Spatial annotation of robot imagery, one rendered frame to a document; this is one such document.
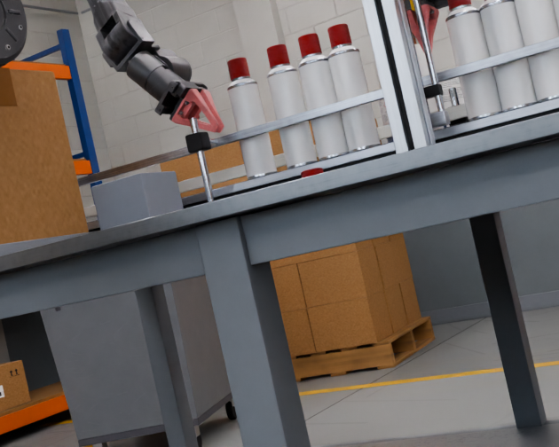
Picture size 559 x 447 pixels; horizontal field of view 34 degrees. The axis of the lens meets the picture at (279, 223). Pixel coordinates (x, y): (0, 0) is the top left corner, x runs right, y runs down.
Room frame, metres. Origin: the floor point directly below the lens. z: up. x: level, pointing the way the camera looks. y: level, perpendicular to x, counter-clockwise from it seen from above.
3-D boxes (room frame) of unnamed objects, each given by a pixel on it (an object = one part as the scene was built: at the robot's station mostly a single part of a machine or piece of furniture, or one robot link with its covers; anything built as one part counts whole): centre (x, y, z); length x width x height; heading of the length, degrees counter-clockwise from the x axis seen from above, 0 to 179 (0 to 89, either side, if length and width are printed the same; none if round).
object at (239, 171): (1.58, 0.01, 0.90); 1.07 x 0.01 x 0.02; 63
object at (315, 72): (1.48, -0.11, 0.98); 0.05 x 0.05 x 0.20
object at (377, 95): (1.52, 0.04, 0.95); 1.07 x 0.01 x 0.01; 63
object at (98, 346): (4.13, 0.69, 0.48); 0.89 x 0.63 x 0.96; 168
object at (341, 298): (5.49, -0.06, 0.70); 1.20 x 0.83 x 1.39; 64
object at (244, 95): (1.54, 0.01, 0.98); 0.05 x 0.05 x 0.20
